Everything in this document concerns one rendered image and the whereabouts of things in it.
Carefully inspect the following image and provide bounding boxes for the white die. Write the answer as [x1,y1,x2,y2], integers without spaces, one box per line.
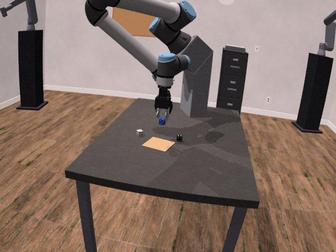
[136,129,143,136]

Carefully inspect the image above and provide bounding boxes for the tan flat mat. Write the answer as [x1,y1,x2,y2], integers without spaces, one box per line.
[142,137,175,152]

